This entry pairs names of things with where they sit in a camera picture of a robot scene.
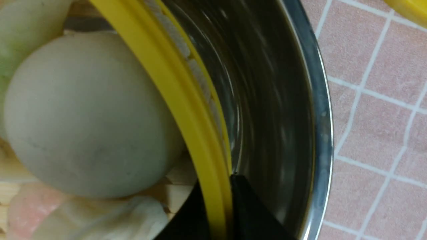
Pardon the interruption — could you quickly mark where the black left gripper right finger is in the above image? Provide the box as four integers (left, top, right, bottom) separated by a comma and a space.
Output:
230, 175, 295, 240

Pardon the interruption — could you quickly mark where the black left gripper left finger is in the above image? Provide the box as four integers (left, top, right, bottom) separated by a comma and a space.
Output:
155, 181, 211, 240

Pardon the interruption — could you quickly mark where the yellow bamboo steamer basket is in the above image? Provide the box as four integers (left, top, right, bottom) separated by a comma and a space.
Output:
0, 0, 233, 240

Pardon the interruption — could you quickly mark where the yellow woven steamer lid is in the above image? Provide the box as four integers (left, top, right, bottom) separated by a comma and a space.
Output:
384, 0, 427, 28

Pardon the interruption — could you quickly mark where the stainless steel pot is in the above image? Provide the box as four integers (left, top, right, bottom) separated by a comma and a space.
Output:
164, 0, 334, 240

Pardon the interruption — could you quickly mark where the white round bun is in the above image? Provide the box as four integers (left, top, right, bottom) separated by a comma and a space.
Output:
4, 32, 185, 198

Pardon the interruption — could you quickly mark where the pink dumpling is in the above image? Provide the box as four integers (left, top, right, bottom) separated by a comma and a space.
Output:
6, 182, 70, 240

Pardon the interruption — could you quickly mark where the pink checkered tablecloth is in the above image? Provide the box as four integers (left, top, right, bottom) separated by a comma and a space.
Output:
302, 0, 427, 240

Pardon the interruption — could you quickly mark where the green white dumpling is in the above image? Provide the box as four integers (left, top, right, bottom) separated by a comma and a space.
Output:
0, 0, 73, 141

